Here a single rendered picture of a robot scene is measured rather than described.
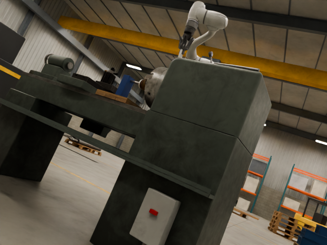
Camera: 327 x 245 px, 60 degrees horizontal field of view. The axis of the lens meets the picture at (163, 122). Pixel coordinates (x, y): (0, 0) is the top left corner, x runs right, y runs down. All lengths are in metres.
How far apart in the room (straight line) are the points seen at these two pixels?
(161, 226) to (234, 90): 0.82
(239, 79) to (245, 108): 0.18
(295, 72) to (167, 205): 11.83
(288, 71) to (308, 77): 0.80
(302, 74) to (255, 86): 11.42
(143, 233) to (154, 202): 0.16
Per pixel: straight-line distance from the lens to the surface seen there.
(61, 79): 2.41
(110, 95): 2.07
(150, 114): 1.77
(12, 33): 7.03
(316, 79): 12.96
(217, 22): 2.20
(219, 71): 1.71
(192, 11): 2.23
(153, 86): 1.94
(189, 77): 1.76
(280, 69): 13.08
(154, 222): 1.54
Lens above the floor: 0.57
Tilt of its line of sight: 8 degrees up
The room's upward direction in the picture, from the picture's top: 23 degrees clockwise
